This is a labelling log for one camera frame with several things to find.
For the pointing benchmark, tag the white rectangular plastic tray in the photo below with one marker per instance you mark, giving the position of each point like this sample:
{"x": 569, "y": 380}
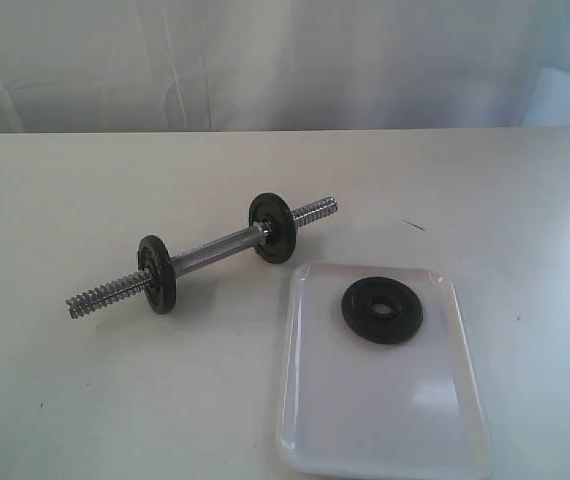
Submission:
{"x": 351, "y": 408}

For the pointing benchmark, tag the small dark twig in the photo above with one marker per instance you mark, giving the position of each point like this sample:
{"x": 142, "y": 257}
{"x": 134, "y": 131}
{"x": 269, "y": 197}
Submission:
{"x": 414, "y": 225}

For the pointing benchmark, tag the white sheer curtain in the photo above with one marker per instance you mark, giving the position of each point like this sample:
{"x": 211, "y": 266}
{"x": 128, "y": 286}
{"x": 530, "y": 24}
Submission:
{"x": 124, "y": 66}

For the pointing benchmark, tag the black weight plate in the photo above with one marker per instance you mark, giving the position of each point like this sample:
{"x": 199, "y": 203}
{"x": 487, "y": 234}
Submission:
{"x": 272, "y": 213}
{"x": 382, "y": 310}
{"x": 154, "y": 259}

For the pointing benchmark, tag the chrome threaded dumbbell bar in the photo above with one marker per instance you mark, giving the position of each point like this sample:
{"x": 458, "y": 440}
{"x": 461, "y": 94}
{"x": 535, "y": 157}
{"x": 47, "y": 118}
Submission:
{"x": 134, "y": 283}

